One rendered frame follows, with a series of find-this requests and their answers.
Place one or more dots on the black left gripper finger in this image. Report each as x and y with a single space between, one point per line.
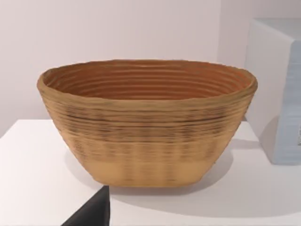
94 209

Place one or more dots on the woven wicker basket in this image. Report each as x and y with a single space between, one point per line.
145 131

